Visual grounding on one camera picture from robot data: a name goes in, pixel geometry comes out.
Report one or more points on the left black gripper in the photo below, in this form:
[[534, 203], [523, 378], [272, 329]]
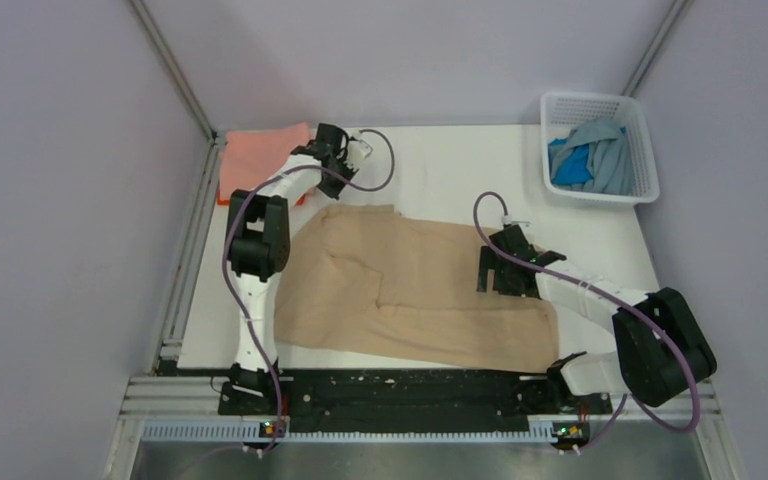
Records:
[[348, 169]]

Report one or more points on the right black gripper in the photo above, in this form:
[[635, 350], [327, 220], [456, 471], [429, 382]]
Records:
[[492, 261]]

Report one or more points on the beige t shirt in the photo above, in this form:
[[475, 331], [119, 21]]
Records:
[[368, 280]]

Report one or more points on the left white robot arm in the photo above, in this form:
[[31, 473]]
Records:
[[257, 241]]

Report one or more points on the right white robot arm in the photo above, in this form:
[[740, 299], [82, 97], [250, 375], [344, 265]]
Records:
[[655, 348]]

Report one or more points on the folded pink t shirt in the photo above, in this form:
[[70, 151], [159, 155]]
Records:
[[250, 158]]

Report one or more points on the bright blue t shirt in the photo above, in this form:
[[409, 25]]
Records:
[[568, 167]]

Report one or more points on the light blue t shirt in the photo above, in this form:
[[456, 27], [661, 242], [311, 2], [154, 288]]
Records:
[[609, 160]]

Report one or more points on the white plastic basket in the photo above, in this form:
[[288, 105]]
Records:
[[562, 112]]

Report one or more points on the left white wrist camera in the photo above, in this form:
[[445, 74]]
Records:
[[358, 151]]

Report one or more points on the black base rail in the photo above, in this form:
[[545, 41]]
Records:
[[395, 401]]

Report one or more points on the left aluminium frame post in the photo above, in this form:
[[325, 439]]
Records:
[[171, 67]]

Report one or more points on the aluminium frame post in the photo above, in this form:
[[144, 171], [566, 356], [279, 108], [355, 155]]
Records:
[[171, 67], [670, 21]]

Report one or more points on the white slotted cable duct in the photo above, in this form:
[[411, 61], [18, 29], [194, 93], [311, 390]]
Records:
[[214, 431]]

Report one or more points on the right aluminium frame post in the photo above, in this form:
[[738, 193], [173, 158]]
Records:
[[670, 21]]

